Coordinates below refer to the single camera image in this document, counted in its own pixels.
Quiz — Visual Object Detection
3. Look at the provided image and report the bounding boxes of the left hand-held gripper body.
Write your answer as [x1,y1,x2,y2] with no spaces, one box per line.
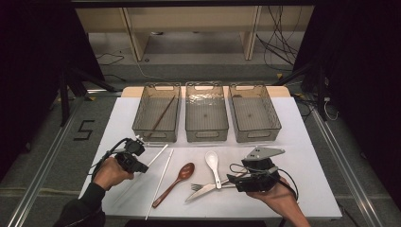
[114,137,147,168]

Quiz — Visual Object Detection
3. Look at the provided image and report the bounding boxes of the person's left hand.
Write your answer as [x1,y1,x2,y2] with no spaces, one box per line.
[93,156,135,191]

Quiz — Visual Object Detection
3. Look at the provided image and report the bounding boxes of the smoked clear plastic bin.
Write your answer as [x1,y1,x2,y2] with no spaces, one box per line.
[184,80,230,143]
[131,81,183,144]
[228,81,283,144]

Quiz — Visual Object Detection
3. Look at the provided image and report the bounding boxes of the black metal stand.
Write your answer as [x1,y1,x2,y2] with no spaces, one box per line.
[58,67,117,127]
[272,61,329,121]

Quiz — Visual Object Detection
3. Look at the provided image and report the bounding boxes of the beige wooden desk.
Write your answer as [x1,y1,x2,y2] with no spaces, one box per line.
[75,6,315,61]

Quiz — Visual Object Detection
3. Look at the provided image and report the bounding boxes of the black floor cable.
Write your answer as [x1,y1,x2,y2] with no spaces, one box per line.
[96,51,126,66]

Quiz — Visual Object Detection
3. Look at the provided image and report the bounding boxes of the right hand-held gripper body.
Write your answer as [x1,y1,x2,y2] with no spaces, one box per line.
[240,145,287,193]

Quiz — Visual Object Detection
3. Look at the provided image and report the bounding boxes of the metal table knife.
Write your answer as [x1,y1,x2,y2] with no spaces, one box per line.
[184,181,237,202]

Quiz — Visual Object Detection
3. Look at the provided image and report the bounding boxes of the white ceramic spoon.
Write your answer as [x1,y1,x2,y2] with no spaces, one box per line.
[204,150,222,190]

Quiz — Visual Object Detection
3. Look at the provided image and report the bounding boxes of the person's right hand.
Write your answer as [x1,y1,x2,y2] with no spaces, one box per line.
[247,176,299,212]

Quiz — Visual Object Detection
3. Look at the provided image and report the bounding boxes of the left hand-held gripper cable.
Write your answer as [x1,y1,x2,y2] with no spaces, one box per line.
[89,137,131,178]

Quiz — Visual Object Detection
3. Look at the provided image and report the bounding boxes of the white table cover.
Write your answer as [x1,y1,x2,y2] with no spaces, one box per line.
[78,96,343,220]

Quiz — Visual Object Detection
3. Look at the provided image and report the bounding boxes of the aluminium floor rail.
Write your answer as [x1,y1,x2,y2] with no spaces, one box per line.
[6,94,93,227]
[310,107,384,227]

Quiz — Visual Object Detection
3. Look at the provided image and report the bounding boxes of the black curtain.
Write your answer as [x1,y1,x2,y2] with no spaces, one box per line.
[292,0,401,211]
[0,0,106,181]

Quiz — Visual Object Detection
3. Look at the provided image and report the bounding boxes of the brown wooden chopstick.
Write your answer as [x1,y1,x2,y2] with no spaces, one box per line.
[148,95,177,137]

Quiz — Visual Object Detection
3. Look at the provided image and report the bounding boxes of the brown wooden spoon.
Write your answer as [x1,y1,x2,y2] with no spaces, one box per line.
[151,162,196,209]

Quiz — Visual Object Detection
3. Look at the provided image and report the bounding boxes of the white floor cable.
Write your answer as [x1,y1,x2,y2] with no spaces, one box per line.
[133,60,166,82]

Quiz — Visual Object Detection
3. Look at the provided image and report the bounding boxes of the metal fork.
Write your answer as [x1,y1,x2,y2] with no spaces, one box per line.
[190,179,236,193]

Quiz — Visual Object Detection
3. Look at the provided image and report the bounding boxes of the bundle of black floor cables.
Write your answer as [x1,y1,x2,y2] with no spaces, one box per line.
[254,6,304,72]

